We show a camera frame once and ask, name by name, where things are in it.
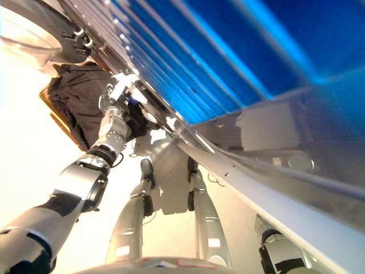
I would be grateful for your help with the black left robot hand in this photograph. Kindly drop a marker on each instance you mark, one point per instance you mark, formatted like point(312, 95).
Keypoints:
point(118, 91)

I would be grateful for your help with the black garment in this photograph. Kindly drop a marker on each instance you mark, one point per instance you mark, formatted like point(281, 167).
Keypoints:
point(77, 94)

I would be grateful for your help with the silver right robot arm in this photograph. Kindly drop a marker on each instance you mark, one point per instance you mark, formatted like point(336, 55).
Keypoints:
point(279, 251)

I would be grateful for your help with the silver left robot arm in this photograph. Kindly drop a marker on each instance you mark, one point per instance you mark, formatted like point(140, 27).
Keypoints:
point(82, 177)

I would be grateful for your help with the brown wicker laundry basket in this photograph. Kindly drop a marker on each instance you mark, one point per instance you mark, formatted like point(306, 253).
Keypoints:
point(45, 98)

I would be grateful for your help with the round washing machine door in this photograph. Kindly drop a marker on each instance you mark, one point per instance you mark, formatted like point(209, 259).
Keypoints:
point(31, 25)

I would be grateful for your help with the black left robot foot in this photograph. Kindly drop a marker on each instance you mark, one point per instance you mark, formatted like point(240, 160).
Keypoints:
point(146, 169)

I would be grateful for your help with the black robot foot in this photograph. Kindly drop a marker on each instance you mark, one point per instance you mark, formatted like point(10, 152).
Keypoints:
point(146, 169)
point(192, 168)

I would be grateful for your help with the black right robot foot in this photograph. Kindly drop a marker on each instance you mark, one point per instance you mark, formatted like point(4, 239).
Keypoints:
point(192, 168)

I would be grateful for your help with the silver left robot leg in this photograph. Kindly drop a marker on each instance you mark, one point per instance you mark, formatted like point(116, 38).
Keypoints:
point(128, 225)

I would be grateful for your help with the silver robot leg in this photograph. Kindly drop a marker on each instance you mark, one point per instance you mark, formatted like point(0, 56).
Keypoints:
point(128, 225)
point(209, 219)

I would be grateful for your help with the silver right robot leg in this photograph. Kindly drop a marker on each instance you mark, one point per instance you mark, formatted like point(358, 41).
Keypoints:
point(209, 219)

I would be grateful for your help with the grey robot torso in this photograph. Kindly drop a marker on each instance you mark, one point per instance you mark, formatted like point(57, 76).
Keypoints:
point(154, 265)

